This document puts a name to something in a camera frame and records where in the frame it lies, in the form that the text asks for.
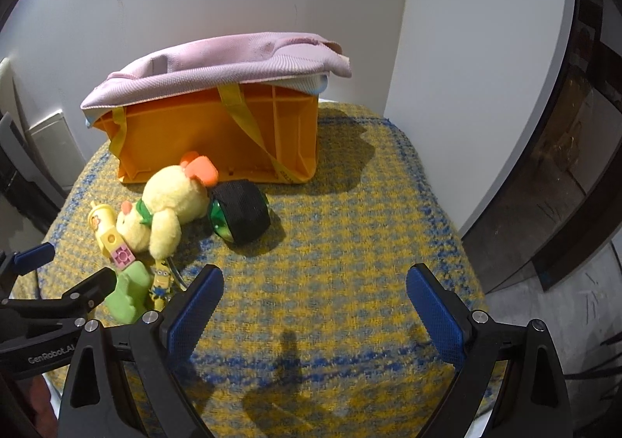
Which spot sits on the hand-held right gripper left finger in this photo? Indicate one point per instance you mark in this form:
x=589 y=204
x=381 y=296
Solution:
x=194 y=316

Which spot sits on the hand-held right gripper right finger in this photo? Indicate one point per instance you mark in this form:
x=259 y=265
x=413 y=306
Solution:
x=435 y=314

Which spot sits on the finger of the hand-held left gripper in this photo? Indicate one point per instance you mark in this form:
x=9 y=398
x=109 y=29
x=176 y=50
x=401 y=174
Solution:
x=34 y=256
x=92 y=290

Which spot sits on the green toy figure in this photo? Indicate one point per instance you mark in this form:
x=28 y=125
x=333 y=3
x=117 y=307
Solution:
x=127 y=294

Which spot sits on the pink toy block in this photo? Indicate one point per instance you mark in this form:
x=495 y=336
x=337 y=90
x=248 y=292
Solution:
x=122 y=257

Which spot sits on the small yellow cartoon figure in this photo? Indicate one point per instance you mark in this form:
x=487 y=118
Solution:
x=160 y=285

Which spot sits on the yellow toy bottle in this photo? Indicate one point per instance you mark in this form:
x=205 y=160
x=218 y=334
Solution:
x=103 y=224

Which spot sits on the yellow plush duck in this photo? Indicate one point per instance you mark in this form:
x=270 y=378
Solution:
x=170 y=205

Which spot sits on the black and green toy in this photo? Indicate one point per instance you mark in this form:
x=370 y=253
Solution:
x=243 y=212

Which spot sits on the orange plastic bin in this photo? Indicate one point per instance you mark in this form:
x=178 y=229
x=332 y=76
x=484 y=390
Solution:
x=194 y=137

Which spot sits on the pink cloth bag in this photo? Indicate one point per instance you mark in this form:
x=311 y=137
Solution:
x=214 y=59

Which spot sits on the yellow and blue woven blanket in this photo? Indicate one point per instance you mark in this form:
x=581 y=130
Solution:
x=340 y=273

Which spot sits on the dark wooden furniture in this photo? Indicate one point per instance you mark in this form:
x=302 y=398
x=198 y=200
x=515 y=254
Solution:
x=573 y=151

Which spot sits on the dark grey chair frame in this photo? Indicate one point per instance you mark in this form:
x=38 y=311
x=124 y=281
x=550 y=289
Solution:
x=19 y=166

